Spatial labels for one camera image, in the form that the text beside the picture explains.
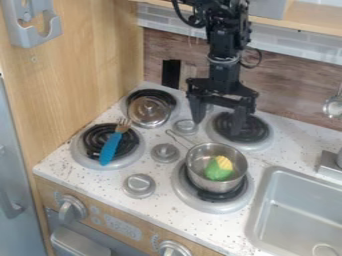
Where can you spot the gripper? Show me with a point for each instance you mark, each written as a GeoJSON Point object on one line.
{"type": "Point", "coordinates": [222, 83]}

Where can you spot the black block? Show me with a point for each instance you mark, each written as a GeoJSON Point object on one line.
{"type": "Point", "coordinates": [171, 74]}

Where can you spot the toy corn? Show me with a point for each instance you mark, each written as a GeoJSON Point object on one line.
{"type": "Point", "coordinates": [219, 168]}

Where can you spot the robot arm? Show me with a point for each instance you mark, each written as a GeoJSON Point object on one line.
{"type": "Point", "coordinates": [225, 31]}

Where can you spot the grey wall hook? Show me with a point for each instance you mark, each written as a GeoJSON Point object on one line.
{"type": "Point", "coordinates": [32, 20]}

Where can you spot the silver pot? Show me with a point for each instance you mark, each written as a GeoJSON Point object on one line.
{"type": "Point", "coordinates": [214, 166]}

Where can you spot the toy sink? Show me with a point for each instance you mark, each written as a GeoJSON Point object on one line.
{"type": "Point", "coordinates": [296, 213]}

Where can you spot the blue fork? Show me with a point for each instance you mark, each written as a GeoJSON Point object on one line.
{"type": "Point", "coordinates": [113, 144]}

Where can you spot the silver lid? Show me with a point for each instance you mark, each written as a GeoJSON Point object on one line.
{"type": "Point", "coordinates": [148, 111]}

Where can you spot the toy stove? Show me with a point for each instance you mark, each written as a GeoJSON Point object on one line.
{"type": "Point", "coordinates": [171, 146]}

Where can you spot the tap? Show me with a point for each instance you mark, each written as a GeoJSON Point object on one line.
{"type": "Point", "coordinates": [331, 133]}

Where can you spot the grey toy fridge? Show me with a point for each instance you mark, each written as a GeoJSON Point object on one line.
{"type": "Point", "coordinates": [13, 186]}

